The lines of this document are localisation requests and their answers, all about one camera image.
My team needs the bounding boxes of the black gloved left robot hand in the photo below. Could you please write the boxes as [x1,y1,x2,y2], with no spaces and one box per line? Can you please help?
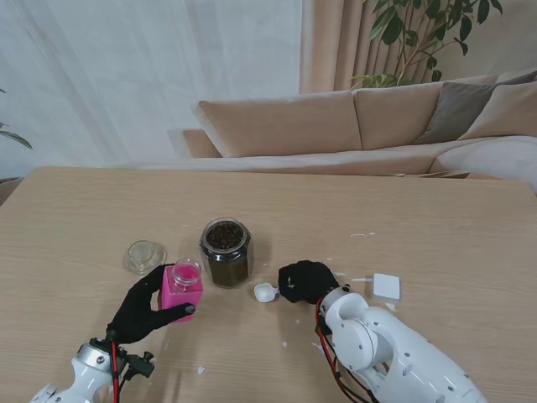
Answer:
[107,264,197,345]

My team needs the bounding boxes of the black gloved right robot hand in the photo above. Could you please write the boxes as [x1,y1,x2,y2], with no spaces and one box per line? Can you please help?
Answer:
[278,259,341,306]

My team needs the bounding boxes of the white plastic spoon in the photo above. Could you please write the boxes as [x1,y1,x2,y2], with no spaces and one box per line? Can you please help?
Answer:
[253,283,281,303]

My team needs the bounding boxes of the pink coffee jar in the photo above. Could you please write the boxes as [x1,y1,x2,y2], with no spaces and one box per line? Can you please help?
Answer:
[161,258,205,324]

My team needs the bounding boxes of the clear glass jar lid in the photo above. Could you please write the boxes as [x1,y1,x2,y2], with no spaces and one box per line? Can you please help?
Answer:
[123,239,168,276]

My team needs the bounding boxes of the white square jar cap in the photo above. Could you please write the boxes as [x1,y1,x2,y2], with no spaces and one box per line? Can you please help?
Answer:
[371,272,403,304]

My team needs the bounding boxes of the glass jar of coffee beans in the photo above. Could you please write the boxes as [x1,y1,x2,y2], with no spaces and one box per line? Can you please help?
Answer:
[198,217,255,290]

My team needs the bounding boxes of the beige sofa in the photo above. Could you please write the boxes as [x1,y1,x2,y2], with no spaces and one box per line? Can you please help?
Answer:
[167,69,537,194]

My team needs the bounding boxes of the small green plant leaves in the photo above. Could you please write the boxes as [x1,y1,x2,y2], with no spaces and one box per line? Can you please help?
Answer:
[0,87,34,150]

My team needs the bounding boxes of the grey sofa cushion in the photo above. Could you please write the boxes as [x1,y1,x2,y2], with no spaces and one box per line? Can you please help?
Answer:
[414,81,500,146]

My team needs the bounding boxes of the white sheer curtain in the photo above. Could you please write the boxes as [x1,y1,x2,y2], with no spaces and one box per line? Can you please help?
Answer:
[0,0,304,169]

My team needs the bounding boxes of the beige pleated curtain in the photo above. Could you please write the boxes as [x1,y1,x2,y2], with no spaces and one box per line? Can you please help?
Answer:
[298,0,446,94]

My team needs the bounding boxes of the beige sofa cushion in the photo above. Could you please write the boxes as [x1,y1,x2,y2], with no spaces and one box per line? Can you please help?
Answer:
[459,81,537,142]

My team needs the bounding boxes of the tall green leafy plant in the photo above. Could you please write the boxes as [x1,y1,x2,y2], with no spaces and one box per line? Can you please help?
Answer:
[350,0,503,89]

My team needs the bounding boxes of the left arm red cable bundle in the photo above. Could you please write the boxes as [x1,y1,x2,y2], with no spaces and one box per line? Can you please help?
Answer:
[107,339,131,403]

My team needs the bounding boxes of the arm red cable bundle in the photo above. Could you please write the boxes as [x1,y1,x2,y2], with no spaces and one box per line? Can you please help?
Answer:
[107,339,131,403]
[315,321,378,403]

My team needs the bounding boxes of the right arm red cable bundle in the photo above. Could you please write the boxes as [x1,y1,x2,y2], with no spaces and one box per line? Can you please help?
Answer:
[315,321,378,403]

